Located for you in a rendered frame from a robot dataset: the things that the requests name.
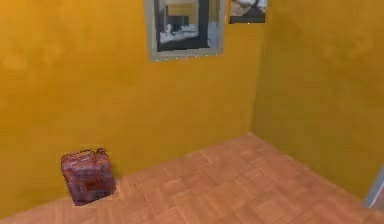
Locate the red purple patterned box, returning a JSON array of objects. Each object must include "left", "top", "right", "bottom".
[{"left": 60, "top": 147, "right": 117, "bottom": 207}]

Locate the grey framed wall picture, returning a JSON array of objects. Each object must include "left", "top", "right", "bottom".
[{"left": 143, "top": 0, "right": 228, "bottom": 62}]

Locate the dark framed wall picture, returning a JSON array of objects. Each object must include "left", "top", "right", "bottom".
[{"left": 228, "top": 0, "right": 269, "bottom": 25}]

